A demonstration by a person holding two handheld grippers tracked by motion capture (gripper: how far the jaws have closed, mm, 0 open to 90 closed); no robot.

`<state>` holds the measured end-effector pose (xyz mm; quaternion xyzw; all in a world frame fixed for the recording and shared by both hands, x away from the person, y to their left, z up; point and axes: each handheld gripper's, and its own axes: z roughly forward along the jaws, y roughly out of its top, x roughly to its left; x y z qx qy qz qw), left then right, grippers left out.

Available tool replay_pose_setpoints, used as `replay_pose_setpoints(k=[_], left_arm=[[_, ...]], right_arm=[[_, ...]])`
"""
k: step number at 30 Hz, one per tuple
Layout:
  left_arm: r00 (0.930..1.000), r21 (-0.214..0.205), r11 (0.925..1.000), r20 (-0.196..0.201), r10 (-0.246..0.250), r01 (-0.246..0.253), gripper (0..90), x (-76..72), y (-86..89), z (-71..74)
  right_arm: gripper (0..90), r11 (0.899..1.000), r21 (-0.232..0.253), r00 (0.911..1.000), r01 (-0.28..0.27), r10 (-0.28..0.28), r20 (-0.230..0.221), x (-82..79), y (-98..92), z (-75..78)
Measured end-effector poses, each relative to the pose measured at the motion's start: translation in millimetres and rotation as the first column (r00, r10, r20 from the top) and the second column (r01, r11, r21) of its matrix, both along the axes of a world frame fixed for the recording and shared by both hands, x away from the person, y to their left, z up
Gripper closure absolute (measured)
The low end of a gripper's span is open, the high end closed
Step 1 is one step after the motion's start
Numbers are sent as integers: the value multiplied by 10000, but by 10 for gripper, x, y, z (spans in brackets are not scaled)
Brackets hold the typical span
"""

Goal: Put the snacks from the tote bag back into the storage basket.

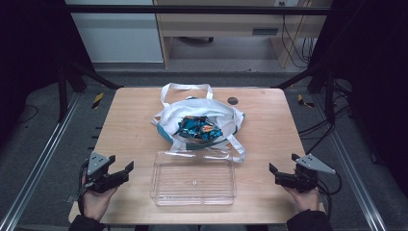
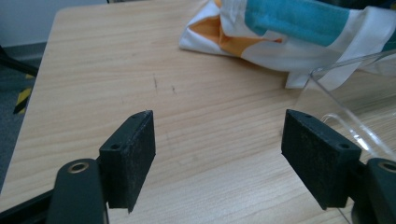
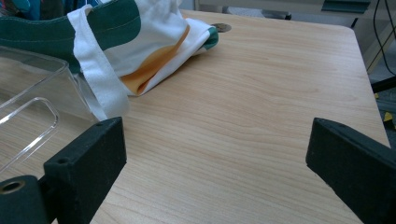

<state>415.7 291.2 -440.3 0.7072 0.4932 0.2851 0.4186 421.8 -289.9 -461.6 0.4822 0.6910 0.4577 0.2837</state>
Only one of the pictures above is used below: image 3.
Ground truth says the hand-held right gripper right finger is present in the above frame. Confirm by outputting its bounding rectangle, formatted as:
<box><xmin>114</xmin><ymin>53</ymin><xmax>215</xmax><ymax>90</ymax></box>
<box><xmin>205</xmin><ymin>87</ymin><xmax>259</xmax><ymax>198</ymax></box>
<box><xmin>304</xmin><ymin>117</ymin><xmax>396</xmax><ymax>224</ymax></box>

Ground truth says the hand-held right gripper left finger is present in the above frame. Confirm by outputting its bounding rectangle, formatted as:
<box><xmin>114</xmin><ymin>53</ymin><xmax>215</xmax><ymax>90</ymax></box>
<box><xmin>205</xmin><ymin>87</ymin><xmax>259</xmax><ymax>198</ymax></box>
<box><xmin>43</xmin><ymin>116</ymin><xmax>128</xmax><ymax>224</ymax></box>

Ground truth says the clear plastic box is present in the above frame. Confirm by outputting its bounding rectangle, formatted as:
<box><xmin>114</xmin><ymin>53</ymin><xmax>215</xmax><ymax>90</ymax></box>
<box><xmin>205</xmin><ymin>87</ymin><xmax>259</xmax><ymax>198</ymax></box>
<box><xmin>0</xmin><ymin>45</ymin><xmax>97</xmax><ymax>175</ymax></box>

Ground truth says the white green orange cloth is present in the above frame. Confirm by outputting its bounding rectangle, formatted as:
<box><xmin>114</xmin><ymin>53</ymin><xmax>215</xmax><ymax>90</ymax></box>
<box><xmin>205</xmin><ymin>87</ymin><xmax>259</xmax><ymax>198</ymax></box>
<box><xmin>0</xmin><ymin>0</ymin><xmax>219</xmax><ymax>122</ymax></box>

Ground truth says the black metal stand leg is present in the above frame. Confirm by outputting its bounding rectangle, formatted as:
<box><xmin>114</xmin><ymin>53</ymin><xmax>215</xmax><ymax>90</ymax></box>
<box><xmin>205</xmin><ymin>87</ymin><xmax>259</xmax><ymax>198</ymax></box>
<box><xmin>371</xmin><ymin>76</ymin><xmax>396</xmax><ymax>94</ymax></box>

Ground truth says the dark green panel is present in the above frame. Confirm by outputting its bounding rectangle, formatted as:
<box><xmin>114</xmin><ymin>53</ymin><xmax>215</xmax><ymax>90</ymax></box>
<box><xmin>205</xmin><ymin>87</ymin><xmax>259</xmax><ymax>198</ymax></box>
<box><xmin>320</xmin><ymin>0</ymin><xmax>372</xmax><ymax>14</ymax></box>

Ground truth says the black cable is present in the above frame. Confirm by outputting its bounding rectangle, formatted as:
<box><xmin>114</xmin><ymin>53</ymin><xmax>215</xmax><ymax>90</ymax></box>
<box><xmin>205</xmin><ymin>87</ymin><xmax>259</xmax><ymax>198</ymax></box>
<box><xmin>373</xmin><ymin>0</ymin><xmax>396</xmax><ymax>77</ymax></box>

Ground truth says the round metal cable grommet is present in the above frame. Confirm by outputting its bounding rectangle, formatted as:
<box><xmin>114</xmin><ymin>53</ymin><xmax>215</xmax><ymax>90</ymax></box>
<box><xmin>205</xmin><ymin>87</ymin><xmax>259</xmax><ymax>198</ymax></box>
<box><xmin>210</xmin><ymin>22</ymin><xmax>233</xmax><ymax>34</ymax></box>

